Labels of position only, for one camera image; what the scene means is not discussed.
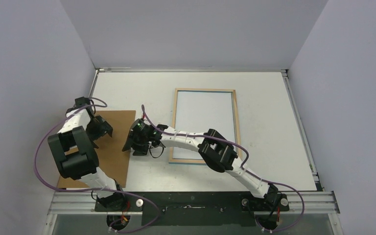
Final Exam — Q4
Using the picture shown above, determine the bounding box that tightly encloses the brown cardboard backing board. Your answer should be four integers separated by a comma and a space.
57, 110, 136, 188

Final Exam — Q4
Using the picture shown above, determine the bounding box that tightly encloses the hot air balloon photo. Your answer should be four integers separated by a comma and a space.
173, 91, 236, 160

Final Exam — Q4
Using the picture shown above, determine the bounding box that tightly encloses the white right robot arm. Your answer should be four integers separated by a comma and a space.
122, 118, 288, 210

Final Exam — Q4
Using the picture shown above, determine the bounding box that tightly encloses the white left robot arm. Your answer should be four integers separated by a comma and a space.
47, 97, 127, 211

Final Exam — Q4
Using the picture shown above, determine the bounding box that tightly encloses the blue wooden picture frame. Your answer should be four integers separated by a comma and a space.
168, 88, 242, 165

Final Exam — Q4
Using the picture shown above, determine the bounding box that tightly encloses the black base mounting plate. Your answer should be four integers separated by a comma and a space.
91, 191, 289, 229

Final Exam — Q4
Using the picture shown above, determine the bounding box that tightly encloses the aluminium front rail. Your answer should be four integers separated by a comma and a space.
48, 191, 340, 214

